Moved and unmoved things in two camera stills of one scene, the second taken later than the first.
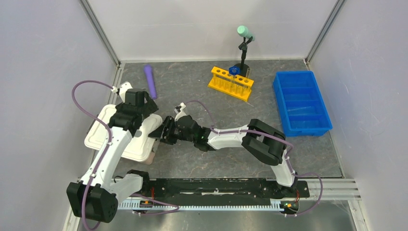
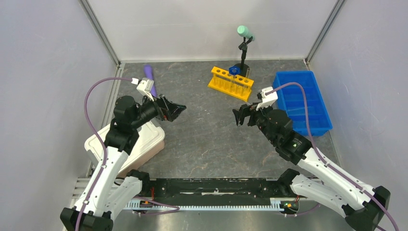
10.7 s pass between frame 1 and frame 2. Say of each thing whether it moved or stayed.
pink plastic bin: moved
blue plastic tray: stayed
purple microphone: stayed
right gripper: moved
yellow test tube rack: stayed
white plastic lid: moved
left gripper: moved
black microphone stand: stayed
